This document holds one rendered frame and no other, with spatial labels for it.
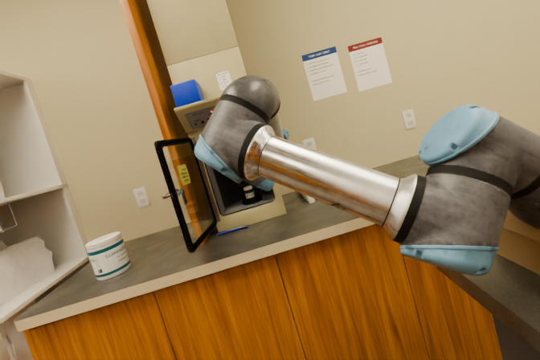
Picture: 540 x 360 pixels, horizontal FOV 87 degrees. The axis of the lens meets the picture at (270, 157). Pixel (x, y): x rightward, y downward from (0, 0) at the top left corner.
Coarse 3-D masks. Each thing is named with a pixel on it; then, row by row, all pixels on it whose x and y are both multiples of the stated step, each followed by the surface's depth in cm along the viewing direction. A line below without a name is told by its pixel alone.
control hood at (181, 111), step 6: (216, 96) 113; (198, 102) 112; (204, 102) 113; (210, 102) 113; (216, 102) 114; (174, 108) 112; (180, 108) 112; (186, 108) 113; (192, 108) 113; (198, 108) 114; (204, 108) 115; (180, 114) 114; (180, 120) 116; (186, 120) 117; (186, 126) 119; (204, 126) 121; (186, 132) 121
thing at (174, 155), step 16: (160, 160) 93; (176, 160) 104; (192, 160) 118; (176, 176) 100; (192, 176) 113; (176, 192) 97; (192, 192) 109; (176, 208) 94; (192, 208) 106; (208, 208) 120; (192, 224) 102; (208, 224) 116; (192, 240) 99
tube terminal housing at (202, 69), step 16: (176, 64) 122; (192, 64) 122; (208, 64) 123; (224, 64) 123; (240, 64) 123; (176, 80) 122; (208, 80) 123; (208, 96) 124; (256, 208) 128; (272, 208) 128; (224, 224) 128; (240, 224) 128
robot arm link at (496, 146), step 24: (456, 120) 45; (480, 120) 41; (504, 120) 43; (432, 144) 47; (456, 144) 42; (480, 144) 41; (504, 144) 41; (528, 144) 42; (432, 168) 46; (456, 168) 42; (480, 168) 41; (504, 168) 41; (528, 168) 42
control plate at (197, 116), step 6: (210, 108) 115; (186, 114) 115; (192, 114) 115; (198, 114) 116; (204, 114) 117; (210, 114) 117; (192, 120) 117; (198, 120) 118; (204, 120) 119; (192, 126) 120; (198, 126) 120
